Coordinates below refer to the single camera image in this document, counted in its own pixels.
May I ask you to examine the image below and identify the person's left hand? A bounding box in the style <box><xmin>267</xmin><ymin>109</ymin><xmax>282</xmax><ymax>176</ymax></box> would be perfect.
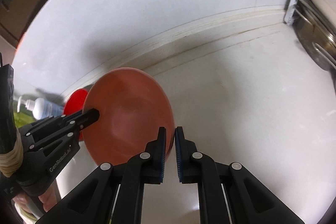
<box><xmin>13</xmin><ymin>184</ymin><xmax>59</xmax><ymax>214</ymax></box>

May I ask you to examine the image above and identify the red black bowl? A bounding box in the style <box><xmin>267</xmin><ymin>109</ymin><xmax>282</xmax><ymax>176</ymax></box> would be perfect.
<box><xmin>63</xmin><ymin>88</ymin><xmax>89</xmax><ymax>142</ymax></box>

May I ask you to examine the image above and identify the pink bowl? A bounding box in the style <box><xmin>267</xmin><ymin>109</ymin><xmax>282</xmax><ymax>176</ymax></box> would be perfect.
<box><xmin>83</xmin><ymin>68</ymin><xmax>175</xmax><ymax>165</ymax></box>

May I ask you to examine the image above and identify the stainless steel pot upper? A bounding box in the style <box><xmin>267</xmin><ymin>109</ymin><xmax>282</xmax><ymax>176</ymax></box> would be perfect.
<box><xmin>293</xmin><ymin>0</ymin><xmax>335</xmax><ymax>71</ymax></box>

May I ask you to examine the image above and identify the white blue pump bottle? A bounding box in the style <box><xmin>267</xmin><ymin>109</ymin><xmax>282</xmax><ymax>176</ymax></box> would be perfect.
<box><xmin>17</xmin><ymin>96</ymin><xmax>64</xmax><ymax>120</ymax></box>

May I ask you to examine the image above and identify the green dish soap bottle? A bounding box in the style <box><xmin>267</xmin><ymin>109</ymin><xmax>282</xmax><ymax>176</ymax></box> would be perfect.
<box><xmin>14</xmin><ymin>112</ymin><xmax>36</xmax><ymax>128</ymax></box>

